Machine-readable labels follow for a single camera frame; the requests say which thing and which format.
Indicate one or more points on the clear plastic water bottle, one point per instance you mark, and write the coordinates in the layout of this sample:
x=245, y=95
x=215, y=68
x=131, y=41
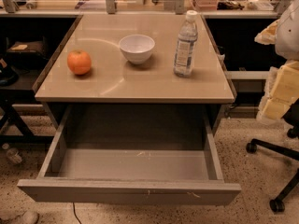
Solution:
x=187, y=39

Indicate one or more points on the grey top drawer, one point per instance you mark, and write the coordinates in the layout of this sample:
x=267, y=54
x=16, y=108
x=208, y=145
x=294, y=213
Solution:
x=132, y=154

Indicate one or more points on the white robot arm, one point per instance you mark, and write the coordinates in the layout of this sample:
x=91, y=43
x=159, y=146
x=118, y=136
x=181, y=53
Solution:
x=283, y=34

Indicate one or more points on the orange fruit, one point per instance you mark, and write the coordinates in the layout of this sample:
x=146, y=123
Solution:
x=79, y=62

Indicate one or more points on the white bowl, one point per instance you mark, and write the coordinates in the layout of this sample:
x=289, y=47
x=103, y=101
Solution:
x=136, y=48

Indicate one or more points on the white shoe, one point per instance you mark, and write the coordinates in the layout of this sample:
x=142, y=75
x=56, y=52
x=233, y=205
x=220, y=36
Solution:
x=28, y=217

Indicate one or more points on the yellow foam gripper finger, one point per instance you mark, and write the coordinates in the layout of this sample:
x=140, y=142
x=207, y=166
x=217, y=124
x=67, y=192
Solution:
x=281, y=90

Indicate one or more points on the grey drawer cabinet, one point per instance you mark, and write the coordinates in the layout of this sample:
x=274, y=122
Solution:
x=113, y=79

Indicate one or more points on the black side table frame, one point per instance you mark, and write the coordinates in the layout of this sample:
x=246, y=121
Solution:
x=21, y=64

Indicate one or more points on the small bottle on floor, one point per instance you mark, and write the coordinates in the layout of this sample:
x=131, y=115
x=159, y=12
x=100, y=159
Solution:
x=13, y=154

